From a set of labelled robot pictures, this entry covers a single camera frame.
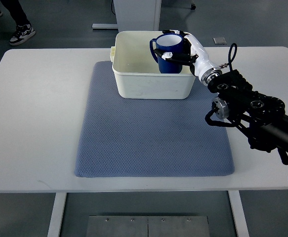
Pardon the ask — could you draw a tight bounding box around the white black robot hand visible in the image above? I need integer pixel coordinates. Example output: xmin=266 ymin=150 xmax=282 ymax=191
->
xmin=154 ymin=30 xmax=222 ymax=86

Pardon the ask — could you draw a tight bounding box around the blue mug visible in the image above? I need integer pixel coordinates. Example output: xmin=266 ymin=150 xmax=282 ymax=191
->
xmin=149 ymin=33 xmax=183 ymax=74

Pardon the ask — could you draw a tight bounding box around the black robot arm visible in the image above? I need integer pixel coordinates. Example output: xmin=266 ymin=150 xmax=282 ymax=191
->
xmin=205 ymin=43 xmax=288 ymax=165

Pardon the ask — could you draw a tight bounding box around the cream plastic box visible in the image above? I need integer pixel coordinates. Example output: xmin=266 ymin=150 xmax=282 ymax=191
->
xmin=110 ymin=31 xmax=196 ymax=99

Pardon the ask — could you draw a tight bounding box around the grey floor socket cover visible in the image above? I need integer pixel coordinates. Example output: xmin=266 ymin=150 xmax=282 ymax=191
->
xmin=213 ymin=37 xmax=227 ymax=45

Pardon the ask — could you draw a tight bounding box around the blue-grey quilted mat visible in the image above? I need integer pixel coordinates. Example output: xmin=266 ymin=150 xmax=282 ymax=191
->
xmin=75 ymin=61 xmax=235 ymax=178

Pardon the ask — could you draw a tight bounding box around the white table right leg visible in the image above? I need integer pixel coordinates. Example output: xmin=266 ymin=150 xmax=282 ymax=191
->
xmin=228 ymin=191 xmax=249 ymax=237

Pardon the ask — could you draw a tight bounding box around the white table leg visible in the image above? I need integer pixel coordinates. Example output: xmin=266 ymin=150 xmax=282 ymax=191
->
xmin=47 ymin=193 xmax=67 ymax=237
xmin=228 ymin=191 xmax=249 ymax=237

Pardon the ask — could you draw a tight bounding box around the black white left sneaker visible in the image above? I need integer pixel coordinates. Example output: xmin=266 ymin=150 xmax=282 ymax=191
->
xmin=9 ymin=24 xmax=36 ymax=46

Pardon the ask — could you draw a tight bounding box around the person in dark trousers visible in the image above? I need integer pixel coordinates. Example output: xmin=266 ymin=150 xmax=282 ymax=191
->
xmin=1 ymin=0 xmax=30 ymax=25

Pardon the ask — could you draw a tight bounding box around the metal floor plate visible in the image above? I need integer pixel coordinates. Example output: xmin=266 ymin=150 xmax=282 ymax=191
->
xmin=86 ymin=216 xmax=210 ymax=237

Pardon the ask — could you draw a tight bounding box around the white table left leg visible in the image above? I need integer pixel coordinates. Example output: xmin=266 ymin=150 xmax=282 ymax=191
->
xmin=47 ymin=193 xmax=67 ymax=237

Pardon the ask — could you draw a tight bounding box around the white pedestal base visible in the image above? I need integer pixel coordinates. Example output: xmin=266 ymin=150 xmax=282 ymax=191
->
xmin=92 ymin=0 xmax=162 ymax=32

